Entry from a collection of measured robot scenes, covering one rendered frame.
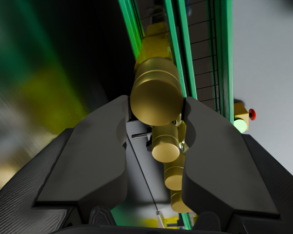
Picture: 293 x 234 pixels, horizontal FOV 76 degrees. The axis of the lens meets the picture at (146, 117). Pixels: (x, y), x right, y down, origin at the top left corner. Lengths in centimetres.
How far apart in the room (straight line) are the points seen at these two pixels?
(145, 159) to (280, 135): 52
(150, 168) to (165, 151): 46
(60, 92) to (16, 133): 9
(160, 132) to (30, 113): 14
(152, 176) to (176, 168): 45
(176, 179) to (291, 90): 58
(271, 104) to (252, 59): 19
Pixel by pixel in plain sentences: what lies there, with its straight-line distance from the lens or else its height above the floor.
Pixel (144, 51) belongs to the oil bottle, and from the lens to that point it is 33.
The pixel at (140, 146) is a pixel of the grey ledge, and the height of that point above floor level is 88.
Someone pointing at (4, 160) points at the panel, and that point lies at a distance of 19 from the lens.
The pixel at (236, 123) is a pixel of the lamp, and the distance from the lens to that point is 64.
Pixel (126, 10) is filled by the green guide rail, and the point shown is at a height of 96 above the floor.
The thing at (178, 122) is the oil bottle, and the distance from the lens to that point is 29.
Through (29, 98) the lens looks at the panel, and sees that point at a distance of 22.
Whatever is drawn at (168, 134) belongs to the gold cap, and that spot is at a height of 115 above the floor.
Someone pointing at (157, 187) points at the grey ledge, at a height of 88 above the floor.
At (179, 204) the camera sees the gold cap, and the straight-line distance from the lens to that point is 32.
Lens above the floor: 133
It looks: 56 degrees down
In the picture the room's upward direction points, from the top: 174 degrees counter-clockwise
